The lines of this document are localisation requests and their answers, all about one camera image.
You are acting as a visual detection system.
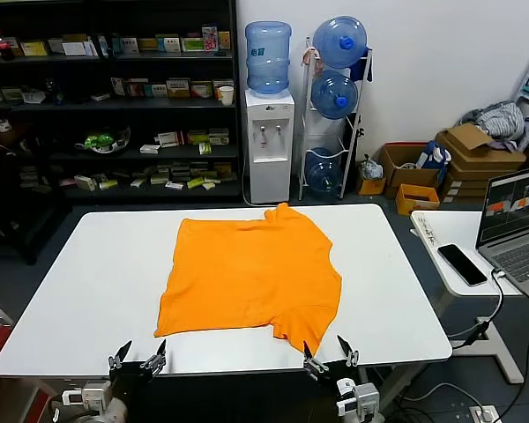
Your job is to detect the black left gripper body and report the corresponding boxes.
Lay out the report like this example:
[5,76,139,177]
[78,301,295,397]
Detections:
[109,366,158,393]

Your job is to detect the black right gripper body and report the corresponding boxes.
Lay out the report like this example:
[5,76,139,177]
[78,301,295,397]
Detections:
[319,361,361,389]

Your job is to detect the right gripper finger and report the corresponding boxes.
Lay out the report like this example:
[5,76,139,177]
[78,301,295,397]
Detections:
[337,334,361,367]
[302,339,330,379]

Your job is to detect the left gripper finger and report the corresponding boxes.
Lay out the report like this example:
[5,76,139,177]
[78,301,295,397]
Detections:
[107,339,132,370]
[139,338,168,375]

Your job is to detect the orange T-shirt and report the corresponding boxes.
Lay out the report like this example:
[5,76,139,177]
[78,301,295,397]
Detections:
[153,202,344,355]

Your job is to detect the pile of grey clothes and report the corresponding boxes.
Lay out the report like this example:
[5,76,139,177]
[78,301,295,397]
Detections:
[460,100,525,138]

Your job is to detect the white power strip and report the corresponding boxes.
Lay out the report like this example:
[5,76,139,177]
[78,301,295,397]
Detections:
[449,403,499,423]

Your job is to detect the orange cardboard box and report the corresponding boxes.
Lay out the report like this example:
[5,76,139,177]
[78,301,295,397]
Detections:
[395,183,441,217]

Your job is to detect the small yellow box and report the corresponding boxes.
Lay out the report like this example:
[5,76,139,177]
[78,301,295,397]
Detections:
[356,175,387,197]

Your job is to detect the blue water bottle lying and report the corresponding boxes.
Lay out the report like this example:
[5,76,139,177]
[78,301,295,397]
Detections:
[304,147,344,196]
[312,16,368,70]
[311,70,360,121]

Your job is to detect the grey plastic bag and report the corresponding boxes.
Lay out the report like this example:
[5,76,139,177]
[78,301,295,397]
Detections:
[361,154,384,181]

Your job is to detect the white water dispenser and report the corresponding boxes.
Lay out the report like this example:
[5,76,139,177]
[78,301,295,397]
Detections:
[244,89,295,205]

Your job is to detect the grey laptop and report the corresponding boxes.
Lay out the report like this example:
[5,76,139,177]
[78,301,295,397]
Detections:
[475,165,529,308]

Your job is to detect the black folded stand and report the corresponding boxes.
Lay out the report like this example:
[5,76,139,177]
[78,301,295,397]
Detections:
[354,114,363,177]

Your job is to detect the blue white bag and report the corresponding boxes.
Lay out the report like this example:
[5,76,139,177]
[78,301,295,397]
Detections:
[416,140,453,184]

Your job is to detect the green snack bag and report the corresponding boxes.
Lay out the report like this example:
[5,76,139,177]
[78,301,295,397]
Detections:
[84,131,118,153]

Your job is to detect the stacked brown cardboard boxes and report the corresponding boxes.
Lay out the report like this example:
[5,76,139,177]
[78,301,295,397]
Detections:
[436,122,528,204]

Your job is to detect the yellow white medicine box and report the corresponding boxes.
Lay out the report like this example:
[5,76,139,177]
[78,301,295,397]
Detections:
[166,78,191,99]

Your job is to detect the upright blue water bottle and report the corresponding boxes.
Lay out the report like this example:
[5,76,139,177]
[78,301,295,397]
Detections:
[244,20,293,99]

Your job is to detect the pink white carton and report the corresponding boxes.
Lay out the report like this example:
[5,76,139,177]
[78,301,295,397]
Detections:
[201,26,220,53]

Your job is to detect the cola bottle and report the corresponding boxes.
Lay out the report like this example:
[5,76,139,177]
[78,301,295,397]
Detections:
[0,29,15,62]

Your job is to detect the black shelf unit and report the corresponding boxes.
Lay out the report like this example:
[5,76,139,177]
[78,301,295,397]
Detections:
[0,0,242,265]

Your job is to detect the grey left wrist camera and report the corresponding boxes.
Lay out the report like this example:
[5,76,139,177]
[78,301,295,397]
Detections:
[61,381,112,413]

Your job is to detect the white side table frame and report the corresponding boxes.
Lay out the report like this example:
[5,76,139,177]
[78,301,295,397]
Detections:
[440,286,525,384]

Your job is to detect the white laptop cable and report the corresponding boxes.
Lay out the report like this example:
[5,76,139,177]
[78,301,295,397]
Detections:
[447,268,506,349]

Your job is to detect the black floor cable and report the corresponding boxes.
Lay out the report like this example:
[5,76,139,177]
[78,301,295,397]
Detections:
[484,303,529,419]

